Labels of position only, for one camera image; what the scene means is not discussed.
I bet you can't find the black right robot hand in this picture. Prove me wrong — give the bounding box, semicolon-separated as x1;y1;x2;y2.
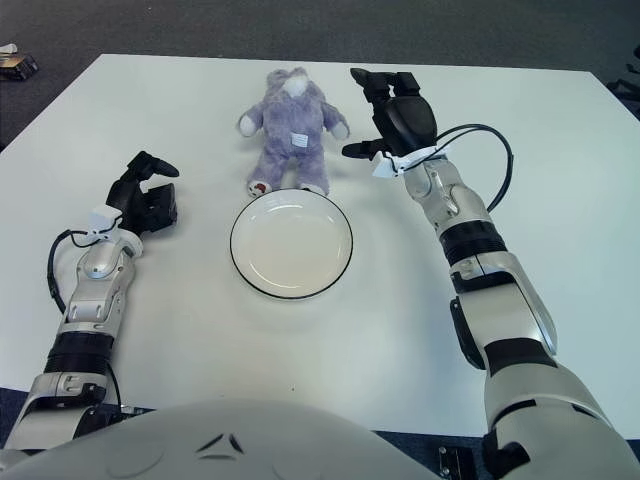
342;68;439;164

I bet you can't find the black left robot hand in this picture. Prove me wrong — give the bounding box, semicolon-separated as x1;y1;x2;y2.
105;150;180;236

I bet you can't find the purple plush bear doll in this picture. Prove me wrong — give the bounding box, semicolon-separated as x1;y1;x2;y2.
237;67;350;196

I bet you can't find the white plate with black rim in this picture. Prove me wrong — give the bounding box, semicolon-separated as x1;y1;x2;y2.
228;188;355;302

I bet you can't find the white right wrist connector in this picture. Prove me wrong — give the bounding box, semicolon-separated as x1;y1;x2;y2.
372;147;451;179

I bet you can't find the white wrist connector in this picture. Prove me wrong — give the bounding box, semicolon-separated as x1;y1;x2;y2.
372;147;451;179
89;205;124;236

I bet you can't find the white left wrist connector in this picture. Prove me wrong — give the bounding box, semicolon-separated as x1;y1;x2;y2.
89;205;124;236

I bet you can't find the black and yellow box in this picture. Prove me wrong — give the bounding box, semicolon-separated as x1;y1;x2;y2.
0;53;39;81

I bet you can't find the black office chair base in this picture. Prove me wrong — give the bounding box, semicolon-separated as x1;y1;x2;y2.
607;62;640;119

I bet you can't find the grey robot torso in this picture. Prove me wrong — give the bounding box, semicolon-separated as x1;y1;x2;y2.
0;399;436;480

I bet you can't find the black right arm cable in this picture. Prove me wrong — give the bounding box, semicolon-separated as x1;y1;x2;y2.
434;123;515;211

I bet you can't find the metal bracket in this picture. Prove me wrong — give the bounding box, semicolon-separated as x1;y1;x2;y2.
437;443;474;476

